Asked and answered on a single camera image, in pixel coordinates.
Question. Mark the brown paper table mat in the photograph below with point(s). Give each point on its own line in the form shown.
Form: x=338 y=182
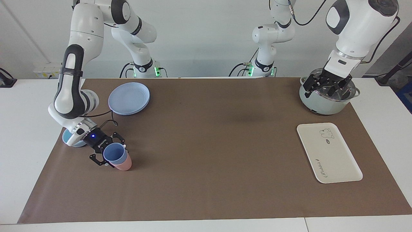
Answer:
x=209 y=145

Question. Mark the black clamp stand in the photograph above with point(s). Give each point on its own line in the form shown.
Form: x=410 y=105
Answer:
x=6 y=80

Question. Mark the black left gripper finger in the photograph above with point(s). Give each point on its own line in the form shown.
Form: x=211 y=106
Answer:
x=311 y=86
x=341 y=86

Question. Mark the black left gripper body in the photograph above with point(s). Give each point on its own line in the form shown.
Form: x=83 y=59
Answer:
x=331 y=79

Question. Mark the light blue bowl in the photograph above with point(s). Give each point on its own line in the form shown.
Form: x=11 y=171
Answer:
x=69 y=139

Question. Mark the blue crate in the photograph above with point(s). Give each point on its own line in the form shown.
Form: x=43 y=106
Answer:
x=406 y=96

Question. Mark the pale green electric pot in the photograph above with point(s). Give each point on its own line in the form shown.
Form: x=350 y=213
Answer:
x=325 y=103

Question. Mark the black tripod leg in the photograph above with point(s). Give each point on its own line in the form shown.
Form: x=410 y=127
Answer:
x=392 y=69

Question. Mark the blue plastic cup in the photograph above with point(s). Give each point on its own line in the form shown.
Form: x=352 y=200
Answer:
x=114 y=154

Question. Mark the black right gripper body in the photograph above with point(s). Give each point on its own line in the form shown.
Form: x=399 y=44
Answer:
x=96 y=140

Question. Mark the white wall power strip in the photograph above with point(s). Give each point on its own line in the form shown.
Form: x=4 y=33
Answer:
x=48 y=70

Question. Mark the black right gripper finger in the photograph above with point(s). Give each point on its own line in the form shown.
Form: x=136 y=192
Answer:
x=118 y=138
x=98 y=160

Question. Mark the light blue plate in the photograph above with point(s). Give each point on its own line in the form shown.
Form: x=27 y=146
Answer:
x=128 y=98

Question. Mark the cream tray with rabbit print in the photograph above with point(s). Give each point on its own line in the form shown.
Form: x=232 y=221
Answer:
x=330 y=154

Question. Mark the pink plastic cup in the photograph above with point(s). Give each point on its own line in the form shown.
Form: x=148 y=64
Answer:
x=124 y=165

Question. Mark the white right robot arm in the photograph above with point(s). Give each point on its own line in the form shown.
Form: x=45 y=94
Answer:
x=87 y=42

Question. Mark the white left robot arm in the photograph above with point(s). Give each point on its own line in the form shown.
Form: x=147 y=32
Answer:
x=357 y=29

